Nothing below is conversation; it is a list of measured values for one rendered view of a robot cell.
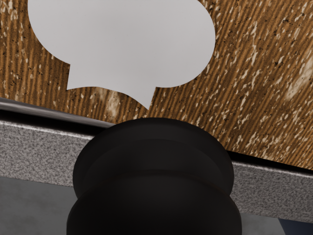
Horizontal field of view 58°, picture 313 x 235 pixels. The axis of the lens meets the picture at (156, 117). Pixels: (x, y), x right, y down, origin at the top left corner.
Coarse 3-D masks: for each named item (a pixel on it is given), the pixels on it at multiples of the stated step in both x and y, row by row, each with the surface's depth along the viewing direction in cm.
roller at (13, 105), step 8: (0, 104) 29; (8, 104) 29; (16, 104) 29; (24, 104) 29; (32, 104) 29; (24, 112) 30; (32, 112) 29; (40, 112) 29; (48, 112) 29; (56, 112) 29; (64, 112) 29; (64, 120) 30; (72, 120) 30; (80, 120) 30; (88, 120) 30; (96, 120) 30
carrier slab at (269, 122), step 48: (0, 0) 22; (240, 0) 22; (288, 0) 22; (0, 48) 24; (240, 48) 24; (288, 48) 25; (0, 96) 26; (48, 96) 26; (96, 96) 27; (192, 96) 27; (240, 96) 27; (288, 96) 27; (240, 144) 30; (288, 144) 30
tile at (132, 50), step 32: (32, 0) 21; (64, 0) 21; (96, 0) 21; (128, 0) 21; (160, 0) 21; (192, 0) 21; (64, 32) 22; (96, 32) 22; (128, 32) 23; (160, 32) 23; (192, 32) 23; (96, 64) 24; (128, 64) 24; (160, 64) 24; (192, 64) 24
